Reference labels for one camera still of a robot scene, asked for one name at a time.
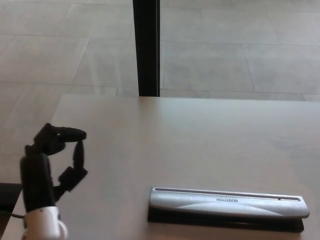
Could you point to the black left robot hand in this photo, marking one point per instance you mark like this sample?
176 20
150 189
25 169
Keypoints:
37 175

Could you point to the silver Bostitch hole punch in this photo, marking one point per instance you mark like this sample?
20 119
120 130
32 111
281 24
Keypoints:
225 203

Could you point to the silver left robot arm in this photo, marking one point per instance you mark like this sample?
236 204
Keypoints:
42 223

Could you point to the dark low object beside desk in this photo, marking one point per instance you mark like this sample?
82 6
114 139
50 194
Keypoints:
7 196

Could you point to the black vertical post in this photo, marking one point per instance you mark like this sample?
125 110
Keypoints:
147 47

